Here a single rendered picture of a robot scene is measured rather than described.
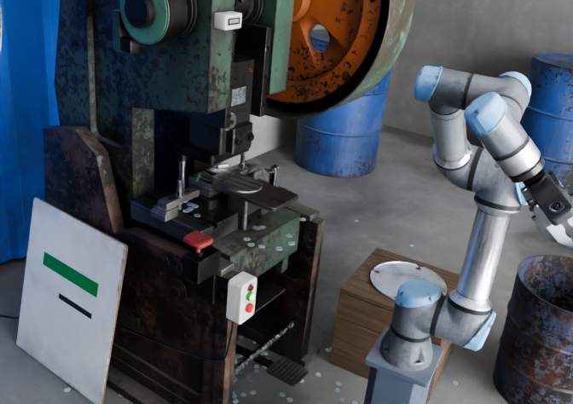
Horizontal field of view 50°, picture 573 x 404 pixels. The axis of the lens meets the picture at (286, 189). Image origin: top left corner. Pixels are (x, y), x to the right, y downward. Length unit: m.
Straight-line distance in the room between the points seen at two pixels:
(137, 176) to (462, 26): 3.48
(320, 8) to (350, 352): 1.26
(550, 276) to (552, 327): 0.38
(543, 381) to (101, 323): 1.54
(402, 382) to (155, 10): 1.21
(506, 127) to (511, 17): 3.77
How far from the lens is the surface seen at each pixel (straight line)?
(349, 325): 2.38
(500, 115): 1.18
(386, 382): 1.88
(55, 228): 2.30
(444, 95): 1.29
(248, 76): 1.94
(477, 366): 2.69
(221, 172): 2.08
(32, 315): 2.50
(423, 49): 5.18
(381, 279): 2.41
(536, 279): 2.63
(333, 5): 2.12
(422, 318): 1.75
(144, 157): 2.05
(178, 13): 1.65
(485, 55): 5.02
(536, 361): 2.41
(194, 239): 1.70
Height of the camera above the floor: 1.59
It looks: 24 degrees down
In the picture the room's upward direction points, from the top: 6 degrees clockwise
